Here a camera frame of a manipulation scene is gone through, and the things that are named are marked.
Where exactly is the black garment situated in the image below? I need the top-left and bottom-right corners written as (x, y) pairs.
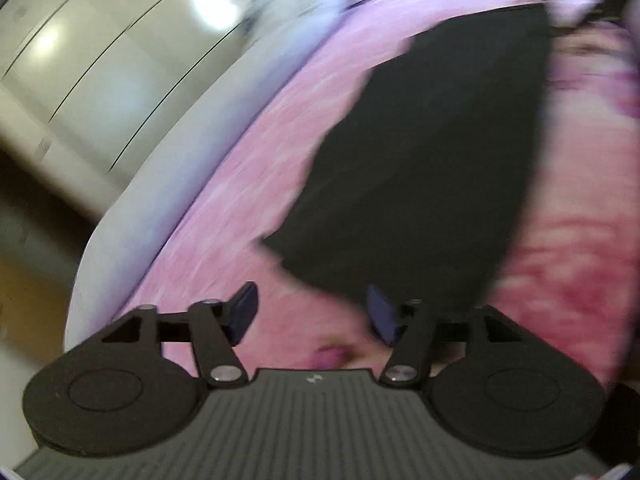
top-left (264, 3), bottom-right (551, 309)

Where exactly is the pink floral bed sheet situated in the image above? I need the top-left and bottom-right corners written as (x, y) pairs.
top-left (127, 0), bottom-right (639, 382)

